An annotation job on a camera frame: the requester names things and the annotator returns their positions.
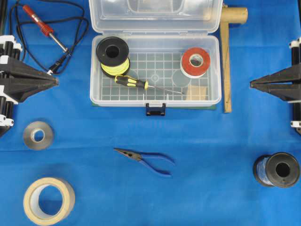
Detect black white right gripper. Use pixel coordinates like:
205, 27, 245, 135
249, 37, 301, 135

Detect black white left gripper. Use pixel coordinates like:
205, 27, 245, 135
0, 35, 59, 137

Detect black yellow screwdriver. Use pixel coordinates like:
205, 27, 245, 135
114, 75, 183, 95

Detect clear plastic toolbox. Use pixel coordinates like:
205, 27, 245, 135
89, 0, 223, 111

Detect grey tape roll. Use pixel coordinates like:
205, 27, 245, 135
23, 121, 54, 151

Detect red soldering iron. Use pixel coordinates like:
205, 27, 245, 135
23, 5, 68, 53

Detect wooden mallet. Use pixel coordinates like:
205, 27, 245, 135
220, 5, 248, 113

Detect small wooden block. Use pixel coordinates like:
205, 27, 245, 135
185, 85, 207, 101

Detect red tape roll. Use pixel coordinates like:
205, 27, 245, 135
180, 47, 211, 79

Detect beige masking tape roll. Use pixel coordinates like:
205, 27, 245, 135
23, 177, 75, 226

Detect blue wire spool black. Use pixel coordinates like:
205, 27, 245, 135
253, 152, 301, 188

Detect black power cable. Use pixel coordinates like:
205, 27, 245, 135
8, 0, 86, 76

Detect yellow wire spool black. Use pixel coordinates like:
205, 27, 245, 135
96, 36, 130, 78

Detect blue handled needle-nose pliers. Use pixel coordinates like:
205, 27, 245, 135
113, 147, 176, 178

